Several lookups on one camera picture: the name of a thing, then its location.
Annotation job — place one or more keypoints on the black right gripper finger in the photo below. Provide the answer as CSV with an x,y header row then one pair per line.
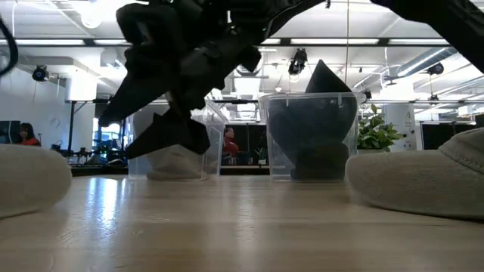
x,y
132,98
170,132

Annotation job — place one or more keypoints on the beige cap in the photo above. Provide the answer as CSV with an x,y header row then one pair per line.
x,y
416,185
30,177
170,166

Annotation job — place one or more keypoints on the black cap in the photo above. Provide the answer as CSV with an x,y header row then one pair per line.
x,y
310,124

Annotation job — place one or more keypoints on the gray cap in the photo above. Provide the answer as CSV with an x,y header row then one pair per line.
x,y
321,168

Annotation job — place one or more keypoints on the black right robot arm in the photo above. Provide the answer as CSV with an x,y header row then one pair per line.
x,y
453,22

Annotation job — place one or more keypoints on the clear plastic bin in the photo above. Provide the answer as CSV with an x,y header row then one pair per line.
x,y
215,151
274,170

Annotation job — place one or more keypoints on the person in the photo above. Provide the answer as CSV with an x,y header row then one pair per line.
x,y
228,145
27,136

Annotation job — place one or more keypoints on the small background potted plant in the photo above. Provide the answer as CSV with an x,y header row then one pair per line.
x,y
261,153

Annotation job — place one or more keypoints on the black ceiling spotlight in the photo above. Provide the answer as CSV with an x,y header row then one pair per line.
x,y
435,68
39,73
298,62

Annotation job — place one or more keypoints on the dark computer monitor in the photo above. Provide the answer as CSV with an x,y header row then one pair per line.
x,y
7,132

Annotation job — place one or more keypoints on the black overhead light bar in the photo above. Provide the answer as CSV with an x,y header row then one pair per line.
x,y
383,41

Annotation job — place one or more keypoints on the green potted plant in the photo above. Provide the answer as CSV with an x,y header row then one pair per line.
x,y
378,130

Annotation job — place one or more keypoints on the white round machine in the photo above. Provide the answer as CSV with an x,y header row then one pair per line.
x,y
402,124

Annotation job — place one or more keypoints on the dark wide screen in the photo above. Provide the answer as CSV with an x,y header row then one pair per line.
x,y
450,136

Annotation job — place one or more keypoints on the black metal rig frame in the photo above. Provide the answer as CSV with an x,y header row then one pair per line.
x,y
246,170

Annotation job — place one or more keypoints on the silver ventilation duct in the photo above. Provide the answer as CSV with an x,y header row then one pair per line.
x,y
427,60

